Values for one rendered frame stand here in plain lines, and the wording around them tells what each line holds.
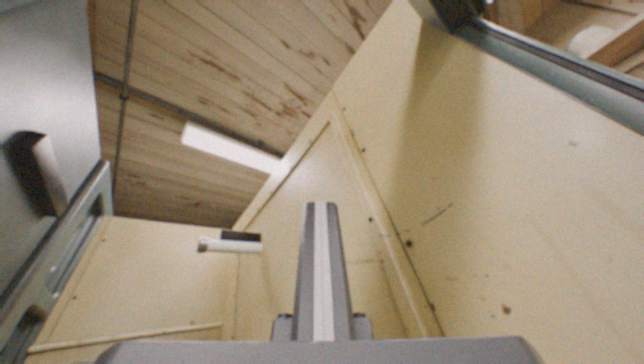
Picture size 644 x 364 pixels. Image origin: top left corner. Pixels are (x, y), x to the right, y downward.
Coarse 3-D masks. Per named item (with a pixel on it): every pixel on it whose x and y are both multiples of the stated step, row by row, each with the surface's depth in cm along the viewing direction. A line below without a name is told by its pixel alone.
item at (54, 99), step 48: (0, 0) 33; (48, 0) 40; (0, 48) 34; (48, 48) 43; (0, 96) 36; (48, 96) 47; (0, 144) 39; (48, 144) 47; (96, 144) 77; (0, 192) 42; (48, 192) 53; (0, 240) 46; (0, 288) 50
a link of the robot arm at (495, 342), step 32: (128, 352) 4; (160, 352) 4; (192, 352) 4; (224, 352) 4; (256, 352) 4; (288, 352) 4; (320, 352) 4; (352, 352) 4; (384, 352) 4; (416, 352) 4; (448, 352) 4; (480, 352) 4; (512, 352) 4
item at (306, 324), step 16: (304, 208) 10; (320, 208) 10; (304, 224) 9; (320, 224) 9; (304, 240) 8; (320, 240) 8; (304, 256) 7; (320, 256) 7; (304, 272) 7; (320, 272) 7; (304, 288) 6; (320, 288) 6; (304, 304) 6; (320, 304) 6; (288, 320) 6; (304, 320) 6; (320, 320) 5; (272, 336) 6; (288, 336) 6; (304, 336) 5; (320, 336) 5
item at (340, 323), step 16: (336, 208) 10; (336, 224) 9; (336, 240) 8; (336, 256) 7; (336, 272) 7; (336, 288) 6; (336, 304) 6; (336, 320) 6; (352, 320) 6; (368, 320) 6; (336, 336) 5; (352, 336) 5; (368, 336) 6
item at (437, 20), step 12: (408, 0) 41; (420, 0) 36; (432, 0) 33; (444, 0) 34; (456, 0) 34; (420, 12) 42; (432, 12) 36; (444, 12) 35; (456, 12) 35; (432, 24) 42; (444, 24) 37; (456, 24) 37
